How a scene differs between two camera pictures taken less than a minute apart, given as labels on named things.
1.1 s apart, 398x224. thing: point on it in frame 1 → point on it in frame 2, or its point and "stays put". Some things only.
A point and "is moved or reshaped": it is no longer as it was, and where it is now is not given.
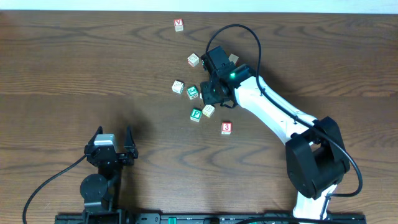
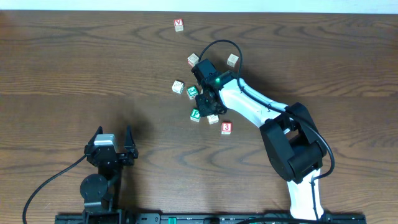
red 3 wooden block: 226,127 stays put
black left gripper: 125,159 stays put
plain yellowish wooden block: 208,111 is moved or reshaped
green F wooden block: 196,114 stays put
